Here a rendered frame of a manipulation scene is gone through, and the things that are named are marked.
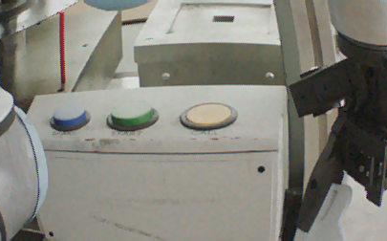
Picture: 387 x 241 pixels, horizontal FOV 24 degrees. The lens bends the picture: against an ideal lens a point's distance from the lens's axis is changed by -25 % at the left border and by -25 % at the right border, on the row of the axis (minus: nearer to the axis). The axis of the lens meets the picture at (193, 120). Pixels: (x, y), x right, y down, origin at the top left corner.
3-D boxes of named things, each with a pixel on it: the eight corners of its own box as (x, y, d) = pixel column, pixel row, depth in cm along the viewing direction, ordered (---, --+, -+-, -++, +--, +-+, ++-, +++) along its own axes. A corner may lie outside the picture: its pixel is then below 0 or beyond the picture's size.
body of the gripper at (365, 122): (375, 216, 65) (381, 67, 60) (322, 182, 72) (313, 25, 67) (425, 178, 69) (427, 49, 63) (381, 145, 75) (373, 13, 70)
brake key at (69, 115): (90, 120, 108) (88, 101, 107) (83, 138, 105) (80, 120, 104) (59, 120, 109) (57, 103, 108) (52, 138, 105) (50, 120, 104)
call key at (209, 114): (235, 122, 106) (233, 102, 105) (230, 143, 103) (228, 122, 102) (191, 123, 107) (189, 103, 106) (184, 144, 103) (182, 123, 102)
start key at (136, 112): (158, 119, 107) (155, 98, 106) (150, 139, 104) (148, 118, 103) (117, 119, 108) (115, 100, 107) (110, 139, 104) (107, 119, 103)
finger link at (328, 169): (293, 230, 69) (349, 115, 68) (283, 224, 70) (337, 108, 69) (329, 236, 71) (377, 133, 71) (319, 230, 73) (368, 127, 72)
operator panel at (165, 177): (288, 209, 116) (286, 85, 109) (276, 256, 106) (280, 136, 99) (54, 205, 120) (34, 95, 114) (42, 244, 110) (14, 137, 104)
